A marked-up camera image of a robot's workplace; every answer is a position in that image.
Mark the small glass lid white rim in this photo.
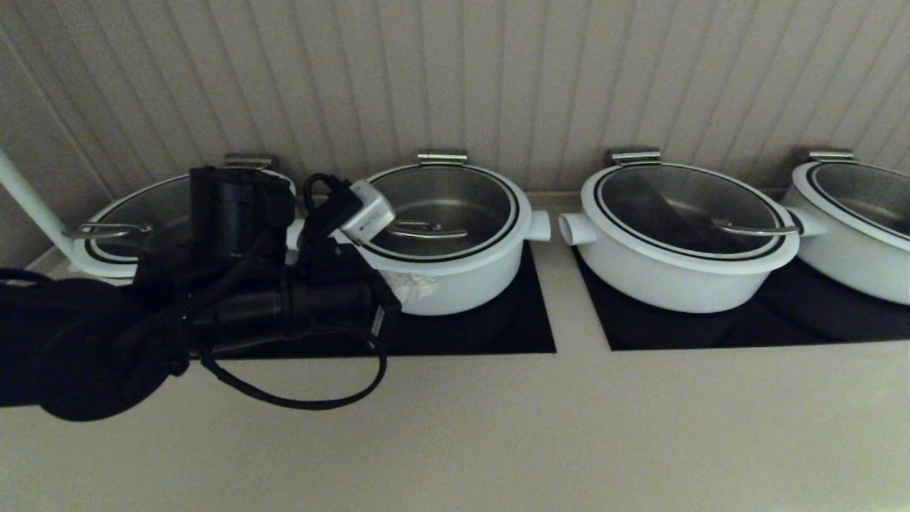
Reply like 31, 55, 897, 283
352, 165, 532, 277

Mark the deep white pot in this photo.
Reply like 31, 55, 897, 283
387, 210, 552, 316

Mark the black glass induction panel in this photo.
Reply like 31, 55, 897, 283
572, 249, 910, 351
192, 242, 557, 359

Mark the white pole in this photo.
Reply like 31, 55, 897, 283
0, 147, 79, 260

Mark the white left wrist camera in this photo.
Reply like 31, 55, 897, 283
306, 174, 396, 246

